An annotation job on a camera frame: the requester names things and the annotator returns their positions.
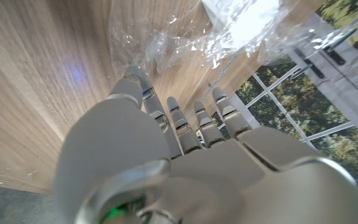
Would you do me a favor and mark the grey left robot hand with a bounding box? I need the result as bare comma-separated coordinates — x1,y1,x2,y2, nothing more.
53,65,358,224

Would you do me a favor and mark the clear plastic wrap sheet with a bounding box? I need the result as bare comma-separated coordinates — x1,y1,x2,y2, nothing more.
108,0,358,78

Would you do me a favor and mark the printed forest window backdrop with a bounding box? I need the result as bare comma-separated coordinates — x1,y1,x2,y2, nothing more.
209,0,358,200

